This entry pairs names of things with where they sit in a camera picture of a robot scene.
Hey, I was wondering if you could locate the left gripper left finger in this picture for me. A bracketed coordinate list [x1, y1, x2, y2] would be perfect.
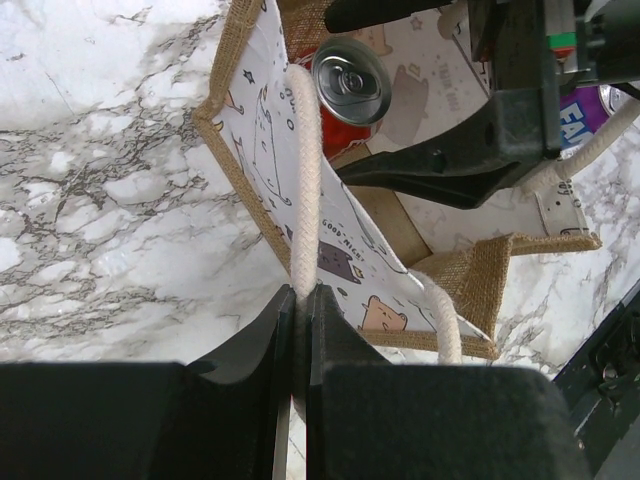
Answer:
[1, 286, 295, 479]

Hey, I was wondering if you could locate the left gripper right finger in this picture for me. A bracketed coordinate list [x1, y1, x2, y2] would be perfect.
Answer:
[306, 285, 590, 479]

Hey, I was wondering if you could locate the red soda can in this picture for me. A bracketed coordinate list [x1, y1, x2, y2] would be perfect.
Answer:
[310, 36, 391, 160]

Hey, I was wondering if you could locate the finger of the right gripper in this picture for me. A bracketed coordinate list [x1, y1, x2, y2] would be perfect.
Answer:
[324, 0, 452, 33]

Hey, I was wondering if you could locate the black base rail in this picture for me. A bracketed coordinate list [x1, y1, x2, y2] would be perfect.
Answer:
[554, 286, 639, 479]

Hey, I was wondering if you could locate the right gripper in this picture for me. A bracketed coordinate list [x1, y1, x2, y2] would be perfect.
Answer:
[337, 1, 639, 209]

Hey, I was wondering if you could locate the canvas tote bag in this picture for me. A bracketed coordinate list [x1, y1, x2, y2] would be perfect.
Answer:
[192, 0, 640, 416]

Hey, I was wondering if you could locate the purple Fanta can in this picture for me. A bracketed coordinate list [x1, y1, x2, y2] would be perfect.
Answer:
[560, 83, 639, 171]

